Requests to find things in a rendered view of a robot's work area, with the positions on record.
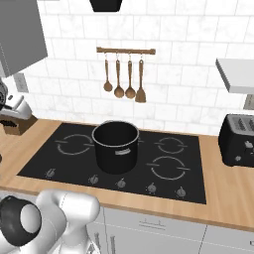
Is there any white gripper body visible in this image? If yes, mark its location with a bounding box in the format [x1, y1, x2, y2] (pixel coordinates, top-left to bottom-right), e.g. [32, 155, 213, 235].
[0, 95, 34, 121]

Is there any brown knife block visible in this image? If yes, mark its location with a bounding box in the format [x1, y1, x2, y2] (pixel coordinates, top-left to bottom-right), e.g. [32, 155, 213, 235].
[0, 113, 39, 137]

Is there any grey hob knob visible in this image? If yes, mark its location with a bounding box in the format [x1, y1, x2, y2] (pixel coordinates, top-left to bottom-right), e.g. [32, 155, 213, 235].
[146, 183, 159, 194]
[88, 175, 100, 186]
[116, 178, 128, 190]
[45, 168, 57, 179]
[175, 187, 188, 198]

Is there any black hob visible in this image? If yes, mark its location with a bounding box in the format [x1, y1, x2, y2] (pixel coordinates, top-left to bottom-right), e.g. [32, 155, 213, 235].
[16, 122, 208, 205]

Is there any small wooden spoon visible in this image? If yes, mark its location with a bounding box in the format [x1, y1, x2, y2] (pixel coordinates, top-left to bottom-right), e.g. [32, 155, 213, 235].
[102, 54, 114, 93]

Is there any wooden ladle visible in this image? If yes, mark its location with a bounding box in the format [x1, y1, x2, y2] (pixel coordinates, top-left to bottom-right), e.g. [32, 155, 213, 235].
[124, 54, 137, 100]
[113, 54, 126, 99]

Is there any black cooking pot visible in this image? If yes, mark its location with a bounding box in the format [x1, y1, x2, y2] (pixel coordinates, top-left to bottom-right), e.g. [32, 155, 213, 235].
[91, 120, 141, 176]

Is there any wooden spatula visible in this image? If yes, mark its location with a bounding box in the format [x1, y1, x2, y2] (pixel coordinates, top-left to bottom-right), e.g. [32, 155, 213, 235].
[134, 54, 148, 104]

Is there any black range hood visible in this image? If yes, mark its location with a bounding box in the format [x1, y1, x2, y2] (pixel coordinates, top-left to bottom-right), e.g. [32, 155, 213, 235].
[88, 0, 124, 14]

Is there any grey cupboard door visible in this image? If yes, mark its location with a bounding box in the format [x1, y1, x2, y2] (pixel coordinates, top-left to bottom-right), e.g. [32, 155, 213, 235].
[104, 223, 208, 254]
[84, 220, 109, 254]

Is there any grey drawer front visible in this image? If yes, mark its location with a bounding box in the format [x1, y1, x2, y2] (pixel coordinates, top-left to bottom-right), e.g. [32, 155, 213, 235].
[101, 205, 210, 240]
[197, 223, 254, 254]

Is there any black toaster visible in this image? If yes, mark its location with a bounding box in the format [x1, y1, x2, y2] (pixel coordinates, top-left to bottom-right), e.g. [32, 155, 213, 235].
[217, 113, 254, 169]

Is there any grey wall socket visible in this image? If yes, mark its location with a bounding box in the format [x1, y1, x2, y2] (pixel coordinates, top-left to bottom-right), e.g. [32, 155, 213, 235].
[243, 93, 254, 111]
[13, 71, 30, 94]

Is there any grey wall cupboard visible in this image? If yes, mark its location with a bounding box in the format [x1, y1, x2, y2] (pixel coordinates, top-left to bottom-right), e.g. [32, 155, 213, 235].
[0, 0, 50, 79]

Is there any wooden utensil rail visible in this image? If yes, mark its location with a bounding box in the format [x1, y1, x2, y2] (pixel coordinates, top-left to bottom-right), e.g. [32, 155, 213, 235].
[95, 47, 157, 57]

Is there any grey cupboard door handle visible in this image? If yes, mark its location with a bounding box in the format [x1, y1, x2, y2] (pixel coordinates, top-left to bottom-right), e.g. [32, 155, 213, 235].
[93, 232, 102, 254]
[109, 234, 117, 254]

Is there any grey drawer handle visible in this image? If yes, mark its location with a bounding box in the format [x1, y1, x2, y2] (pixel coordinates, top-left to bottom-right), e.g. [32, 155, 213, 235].
[138, 219, 167, 230]

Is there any white wall shelf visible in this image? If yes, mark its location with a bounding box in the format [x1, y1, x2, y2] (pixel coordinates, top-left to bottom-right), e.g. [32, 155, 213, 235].
[214, 58, 254, 95]

